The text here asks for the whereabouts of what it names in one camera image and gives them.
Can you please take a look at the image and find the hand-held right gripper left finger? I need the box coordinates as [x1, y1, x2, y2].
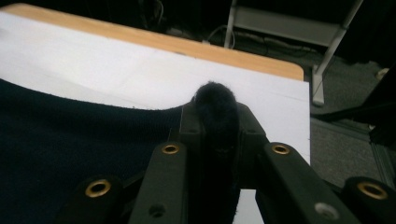
[129, 102, 207, 224]

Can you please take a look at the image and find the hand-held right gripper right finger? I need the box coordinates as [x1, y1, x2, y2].
[235, 102, 360, 224]

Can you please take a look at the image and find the black knit vest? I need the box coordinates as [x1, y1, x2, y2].
[0, 78, 241, 224]

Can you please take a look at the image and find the black metal stand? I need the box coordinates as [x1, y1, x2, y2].
[311, 63, 396, 147]

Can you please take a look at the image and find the white board table cover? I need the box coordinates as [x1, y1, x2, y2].
[0, 11, 312, 224]

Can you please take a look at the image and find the metal floor rail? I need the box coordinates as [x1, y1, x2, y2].
[369, 141, 396, 191]

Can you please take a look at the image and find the grey metal frame stand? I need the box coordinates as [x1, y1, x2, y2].
[223, 0, 365, 106]

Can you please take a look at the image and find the bundle of floor cables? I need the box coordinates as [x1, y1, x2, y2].
[136, 0, 166, 32]

